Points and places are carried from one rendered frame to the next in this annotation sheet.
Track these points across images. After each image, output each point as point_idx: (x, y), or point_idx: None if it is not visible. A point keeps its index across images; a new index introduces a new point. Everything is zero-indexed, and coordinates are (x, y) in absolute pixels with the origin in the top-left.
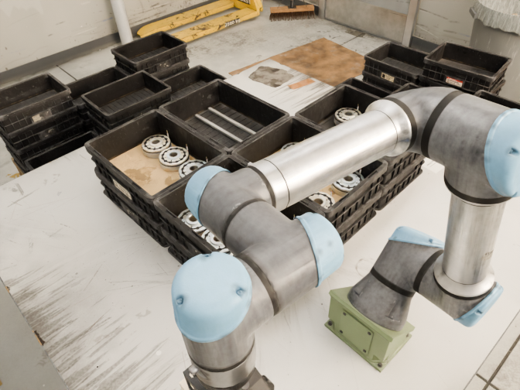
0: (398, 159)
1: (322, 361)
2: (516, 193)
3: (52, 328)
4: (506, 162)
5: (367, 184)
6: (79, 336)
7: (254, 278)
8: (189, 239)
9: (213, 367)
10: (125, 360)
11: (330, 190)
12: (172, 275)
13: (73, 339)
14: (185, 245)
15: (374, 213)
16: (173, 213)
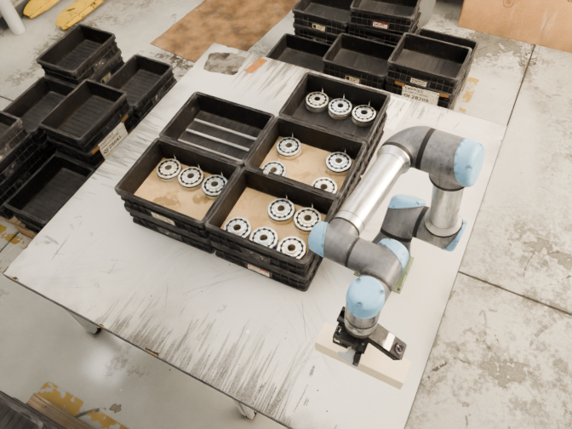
0: (372, 135)
1: None
2: (472, 184)
3: (157, 341)
4: (466, 174)
5: (357, 164)
6: (182, 340)
7: (380, 283)
8: (243, 245)
9: (368, 326)
10: (226, 345)
11: (327, 173)
12: (229, 273)
13: (180, 343)
14: (237, 249)
15: (360, 178)
16: (217, 226)
